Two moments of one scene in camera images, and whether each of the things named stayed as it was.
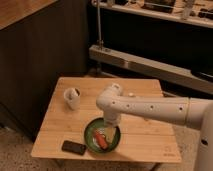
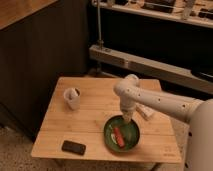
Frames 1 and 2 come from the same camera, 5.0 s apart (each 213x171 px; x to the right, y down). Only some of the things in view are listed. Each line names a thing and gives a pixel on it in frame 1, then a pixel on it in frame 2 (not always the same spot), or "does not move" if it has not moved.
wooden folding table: [73, 105] does not move
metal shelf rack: [166, 40] does not move
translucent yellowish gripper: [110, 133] → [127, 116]
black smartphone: [73, 147] does not move
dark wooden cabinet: [41, 41] does not move
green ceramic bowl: [89, 132] → [130, 132]
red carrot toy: [101, 139] → [119, 138]
